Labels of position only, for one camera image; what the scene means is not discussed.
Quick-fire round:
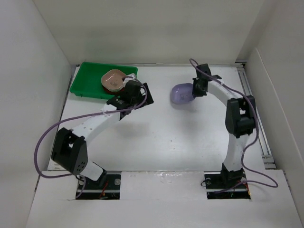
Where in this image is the red round plate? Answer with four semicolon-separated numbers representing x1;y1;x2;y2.
103;86;124;95

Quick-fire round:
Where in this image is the purple square bowl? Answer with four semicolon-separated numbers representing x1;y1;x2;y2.
171;83;195;105

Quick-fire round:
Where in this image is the pink square bowl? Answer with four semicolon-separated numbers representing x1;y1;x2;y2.
100;69;127;92

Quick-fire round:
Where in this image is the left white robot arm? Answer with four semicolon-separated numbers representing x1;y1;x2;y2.
51;80;154;188

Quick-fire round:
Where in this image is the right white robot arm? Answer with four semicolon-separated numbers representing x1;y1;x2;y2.
192;64;256;189

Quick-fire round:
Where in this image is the green plastic bin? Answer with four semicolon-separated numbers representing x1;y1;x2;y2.
70;62;138;100

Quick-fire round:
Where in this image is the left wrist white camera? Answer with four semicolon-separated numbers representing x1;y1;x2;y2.
123;73;137;83

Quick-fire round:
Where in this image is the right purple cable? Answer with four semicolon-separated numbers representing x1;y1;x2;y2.
189;58;279;194

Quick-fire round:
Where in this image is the purple cable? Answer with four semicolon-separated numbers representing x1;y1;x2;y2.
189;58;279;194
34;76;148;199

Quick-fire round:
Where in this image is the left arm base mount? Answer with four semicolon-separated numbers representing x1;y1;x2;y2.
76;171;122;200

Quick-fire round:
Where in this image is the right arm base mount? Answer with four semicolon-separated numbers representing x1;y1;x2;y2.
201;171;251;200

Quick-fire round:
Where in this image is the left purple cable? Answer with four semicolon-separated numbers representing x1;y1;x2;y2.
34;76;148;199

